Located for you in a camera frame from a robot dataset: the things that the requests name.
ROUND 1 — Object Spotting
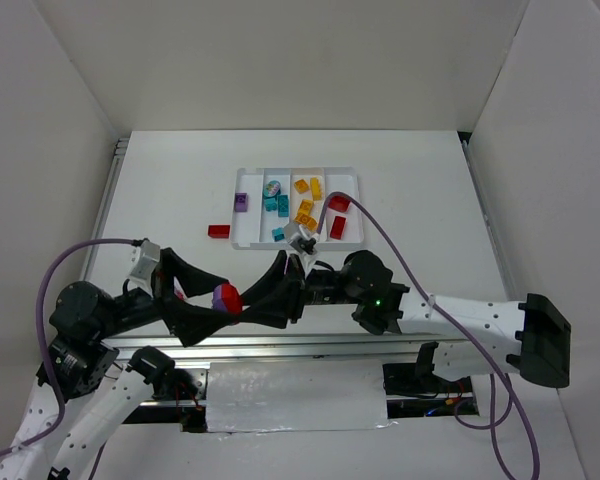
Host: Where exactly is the purple and red lego stack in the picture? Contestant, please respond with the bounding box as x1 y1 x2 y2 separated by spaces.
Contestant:
212 283 243 315

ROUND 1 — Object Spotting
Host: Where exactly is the yellow butterfly lego brick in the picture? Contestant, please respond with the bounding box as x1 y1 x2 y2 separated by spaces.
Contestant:
294 213 317 232

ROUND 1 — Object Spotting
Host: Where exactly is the purple square lego brick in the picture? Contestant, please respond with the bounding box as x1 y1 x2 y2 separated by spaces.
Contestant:
234 192 248 213

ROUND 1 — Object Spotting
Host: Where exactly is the yellow square lego brick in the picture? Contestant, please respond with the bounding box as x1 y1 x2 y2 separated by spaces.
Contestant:
294 179 310 194

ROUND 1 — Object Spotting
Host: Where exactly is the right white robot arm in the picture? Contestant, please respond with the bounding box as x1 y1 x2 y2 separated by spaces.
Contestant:
242 250 571 389

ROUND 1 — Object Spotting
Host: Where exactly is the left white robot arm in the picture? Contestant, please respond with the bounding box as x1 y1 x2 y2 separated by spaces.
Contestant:
0 243 227 479

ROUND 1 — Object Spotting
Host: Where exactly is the red rectangular lego brick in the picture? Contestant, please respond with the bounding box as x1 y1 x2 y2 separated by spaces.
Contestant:
207 224 230 239

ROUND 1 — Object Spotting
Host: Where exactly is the white divided sorting tray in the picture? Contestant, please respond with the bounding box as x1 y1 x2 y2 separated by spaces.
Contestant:
230 167 364 251

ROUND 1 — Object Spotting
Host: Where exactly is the white foam board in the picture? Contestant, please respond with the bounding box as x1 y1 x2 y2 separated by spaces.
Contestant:
206 359 390 433

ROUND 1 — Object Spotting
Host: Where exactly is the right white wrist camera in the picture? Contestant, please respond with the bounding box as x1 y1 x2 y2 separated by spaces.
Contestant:
283 221 318 272

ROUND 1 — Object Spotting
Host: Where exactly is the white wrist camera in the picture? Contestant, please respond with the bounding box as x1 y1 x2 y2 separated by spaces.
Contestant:
283 221 318 272
126 239 161 294

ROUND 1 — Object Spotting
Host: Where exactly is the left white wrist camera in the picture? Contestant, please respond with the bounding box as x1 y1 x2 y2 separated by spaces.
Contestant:
126 239 161 294

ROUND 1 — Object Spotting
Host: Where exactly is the aluminium frame rail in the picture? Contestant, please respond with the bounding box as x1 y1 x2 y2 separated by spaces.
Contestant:
107 333 463 364

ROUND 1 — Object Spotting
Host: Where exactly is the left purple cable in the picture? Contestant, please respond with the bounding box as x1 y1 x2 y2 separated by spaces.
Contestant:
0 237 141 480

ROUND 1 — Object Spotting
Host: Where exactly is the purple cable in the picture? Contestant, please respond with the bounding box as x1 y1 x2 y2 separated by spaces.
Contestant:
0 237 141 480
315 191 540 480

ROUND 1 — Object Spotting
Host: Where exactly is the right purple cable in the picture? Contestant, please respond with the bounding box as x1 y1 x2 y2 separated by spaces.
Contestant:
315 191 540 480

